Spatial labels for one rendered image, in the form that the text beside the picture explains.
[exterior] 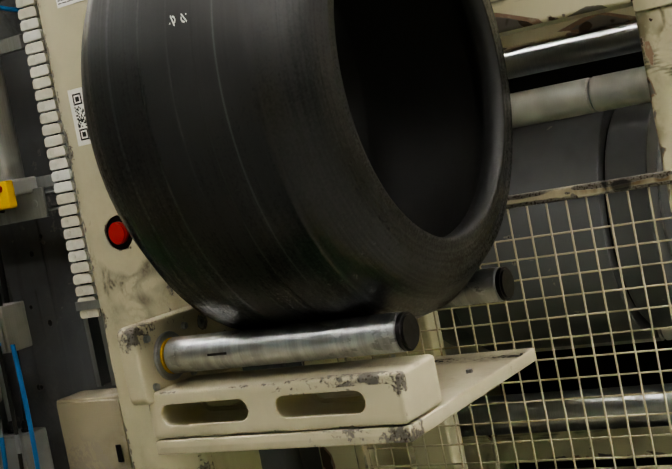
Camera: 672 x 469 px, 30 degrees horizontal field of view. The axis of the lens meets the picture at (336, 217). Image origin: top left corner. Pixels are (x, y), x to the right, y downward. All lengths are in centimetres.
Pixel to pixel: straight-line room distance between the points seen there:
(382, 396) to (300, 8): 43
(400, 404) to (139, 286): 45
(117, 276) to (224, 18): 51
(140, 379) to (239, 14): 49
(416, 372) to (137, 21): 49
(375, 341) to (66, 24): 61
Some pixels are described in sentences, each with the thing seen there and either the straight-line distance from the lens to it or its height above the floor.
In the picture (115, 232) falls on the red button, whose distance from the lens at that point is 167.
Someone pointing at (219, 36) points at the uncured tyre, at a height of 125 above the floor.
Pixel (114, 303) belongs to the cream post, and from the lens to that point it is 170.
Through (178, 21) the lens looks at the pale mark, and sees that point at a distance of 133.
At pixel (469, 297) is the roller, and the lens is 165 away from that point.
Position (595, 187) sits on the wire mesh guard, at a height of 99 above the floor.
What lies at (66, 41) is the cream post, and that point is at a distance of 170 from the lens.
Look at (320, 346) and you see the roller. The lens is 143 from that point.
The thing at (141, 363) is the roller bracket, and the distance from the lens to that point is 155.
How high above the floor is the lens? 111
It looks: 3 degrees down
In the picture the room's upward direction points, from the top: 11 degrees counter-clockwise
